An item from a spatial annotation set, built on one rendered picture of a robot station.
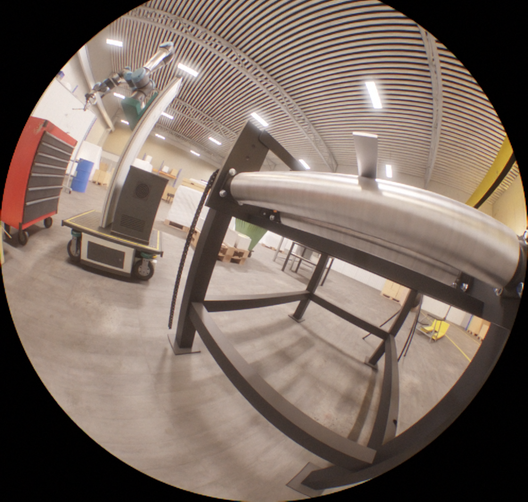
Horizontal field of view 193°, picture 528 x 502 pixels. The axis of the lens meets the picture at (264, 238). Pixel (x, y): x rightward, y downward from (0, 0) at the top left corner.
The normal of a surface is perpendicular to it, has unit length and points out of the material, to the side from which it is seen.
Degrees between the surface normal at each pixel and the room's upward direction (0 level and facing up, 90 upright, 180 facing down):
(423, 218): 110
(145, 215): 90
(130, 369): 0
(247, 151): 90
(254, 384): 0
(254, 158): 90
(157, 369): 0
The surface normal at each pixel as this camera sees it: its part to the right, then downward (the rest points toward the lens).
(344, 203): -0.76, 0.19
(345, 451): 0.36, -0.93
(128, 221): 0.59, 0.27
